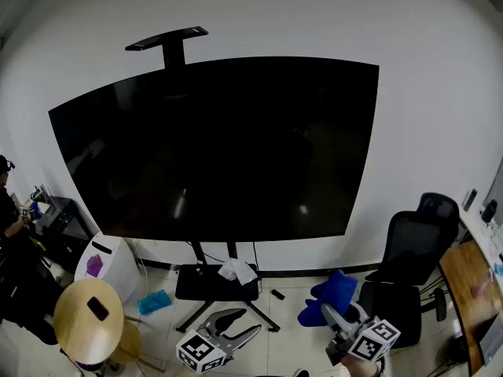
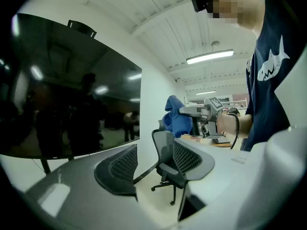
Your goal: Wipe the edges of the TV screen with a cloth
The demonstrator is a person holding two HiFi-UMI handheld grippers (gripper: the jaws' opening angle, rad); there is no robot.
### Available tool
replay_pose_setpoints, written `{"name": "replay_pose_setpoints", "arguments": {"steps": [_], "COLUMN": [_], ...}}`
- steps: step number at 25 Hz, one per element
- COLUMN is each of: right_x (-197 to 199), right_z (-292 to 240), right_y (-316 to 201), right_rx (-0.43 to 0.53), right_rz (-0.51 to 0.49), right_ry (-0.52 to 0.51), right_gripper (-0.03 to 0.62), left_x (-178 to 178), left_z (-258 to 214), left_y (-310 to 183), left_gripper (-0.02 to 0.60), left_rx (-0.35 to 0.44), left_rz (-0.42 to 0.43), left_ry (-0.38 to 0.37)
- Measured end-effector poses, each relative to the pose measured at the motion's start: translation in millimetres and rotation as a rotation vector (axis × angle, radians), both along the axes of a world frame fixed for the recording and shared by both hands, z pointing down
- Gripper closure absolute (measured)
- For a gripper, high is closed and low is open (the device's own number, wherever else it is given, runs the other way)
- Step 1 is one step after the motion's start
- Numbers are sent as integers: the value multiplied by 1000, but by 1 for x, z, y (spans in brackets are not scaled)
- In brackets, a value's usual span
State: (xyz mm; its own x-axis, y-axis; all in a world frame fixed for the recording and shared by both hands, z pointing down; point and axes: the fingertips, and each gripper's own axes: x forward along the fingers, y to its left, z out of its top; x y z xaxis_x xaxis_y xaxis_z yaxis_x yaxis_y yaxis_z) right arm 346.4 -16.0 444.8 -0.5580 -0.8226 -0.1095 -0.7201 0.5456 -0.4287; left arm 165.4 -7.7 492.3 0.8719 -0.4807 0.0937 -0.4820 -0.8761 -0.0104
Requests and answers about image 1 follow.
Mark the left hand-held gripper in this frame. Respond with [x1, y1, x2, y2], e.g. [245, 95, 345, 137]
[175, 308, 263, 373]

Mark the white crumpled plastic bag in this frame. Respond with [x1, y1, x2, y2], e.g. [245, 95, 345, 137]
[218, 258, 259, 286]

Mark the black wall-mounted device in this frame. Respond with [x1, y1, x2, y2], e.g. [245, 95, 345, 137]
[462, 188, 479, 213]

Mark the round wooden stool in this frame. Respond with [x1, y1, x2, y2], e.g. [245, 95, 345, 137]
[53, 277, 125, 365]

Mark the black television stand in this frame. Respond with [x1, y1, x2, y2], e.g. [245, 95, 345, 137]
[124, 26, 282, 333]

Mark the blue cloth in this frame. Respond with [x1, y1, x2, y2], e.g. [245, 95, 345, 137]
[297, 269, 359, 328]

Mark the black speaker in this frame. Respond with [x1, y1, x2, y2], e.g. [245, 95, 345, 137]
[481, 199, 498, 224]

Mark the wooden desk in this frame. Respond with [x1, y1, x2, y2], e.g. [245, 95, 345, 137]
[439, 240, 503, 377]

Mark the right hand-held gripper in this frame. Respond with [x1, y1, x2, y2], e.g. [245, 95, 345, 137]
[320, 301, 402, 365]

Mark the large black monitor screen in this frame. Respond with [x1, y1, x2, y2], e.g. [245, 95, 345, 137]
[47, 56, 380, 243]

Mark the white cylindrical bin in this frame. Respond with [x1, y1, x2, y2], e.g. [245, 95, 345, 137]
[74, 233, 142, 306]

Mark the black mesh office chair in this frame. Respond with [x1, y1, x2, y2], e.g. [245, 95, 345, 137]
[359, 192, 461, 350]

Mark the black television power cable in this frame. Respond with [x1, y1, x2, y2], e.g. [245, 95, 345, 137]
[251, 241, 263, 295]

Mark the purple bag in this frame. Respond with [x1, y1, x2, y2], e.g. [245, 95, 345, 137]
[86, 254, 105, 279]

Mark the person's right forearm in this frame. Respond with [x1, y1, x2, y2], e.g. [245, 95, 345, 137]
[340, 353, 384, 377]

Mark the light blue plastic bag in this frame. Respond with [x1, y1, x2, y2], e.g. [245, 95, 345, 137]
[136, 289, 173, 316]

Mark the black phone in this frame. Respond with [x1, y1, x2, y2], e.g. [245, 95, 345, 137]
[86, 296, 110, 322]

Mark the black tray box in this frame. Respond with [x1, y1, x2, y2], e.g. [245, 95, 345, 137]
[33, 196, 95, 273]

